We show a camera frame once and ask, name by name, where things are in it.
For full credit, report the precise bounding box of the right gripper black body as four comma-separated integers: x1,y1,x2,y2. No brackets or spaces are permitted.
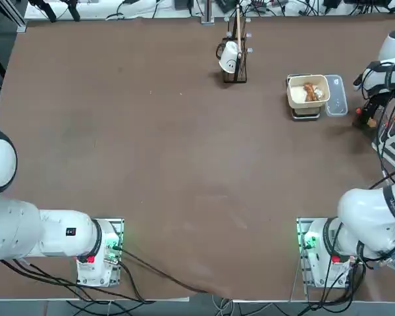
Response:
365,92,391,111

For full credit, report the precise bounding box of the aluminium frame post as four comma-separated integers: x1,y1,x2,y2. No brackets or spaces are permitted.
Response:
200,0,215,24

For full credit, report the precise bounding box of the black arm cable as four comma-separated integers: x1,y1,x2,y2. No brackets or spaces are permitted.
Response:
376,90,395,187

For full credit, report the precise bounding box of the silver digital kitchen scale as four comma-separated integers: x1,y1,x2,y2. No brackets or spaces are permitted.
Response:
286,74,322,122

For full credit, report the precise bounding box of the cream rectangular bowl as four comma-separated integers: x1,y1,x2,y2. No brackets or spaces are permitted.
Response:
286,74,332,109

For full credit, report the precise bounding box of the aluminium frame rail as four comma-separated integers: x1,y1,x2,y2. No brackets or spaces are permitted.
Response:
0,0,28,34

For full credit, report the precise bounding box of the black wire cup rack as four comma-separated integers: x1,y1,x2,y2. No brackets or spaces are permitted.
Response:
222,3,254,83

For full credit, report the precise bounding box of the white smiley mug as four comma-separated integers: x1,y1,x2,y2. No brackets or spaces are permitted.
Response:
216,41,242,74

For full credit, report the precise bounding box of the orange-brown dried food piece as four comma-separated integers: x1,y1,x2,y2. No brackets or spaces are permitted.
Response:
302,83,319,102

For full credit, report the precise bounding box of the clear plastic container lid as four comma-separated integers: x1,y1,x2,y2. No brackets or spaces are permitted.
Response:
324,74,349,117

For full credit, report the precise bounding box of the black base cable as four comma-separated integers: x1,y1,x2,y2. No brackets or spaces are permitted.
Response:
118,246,215,296

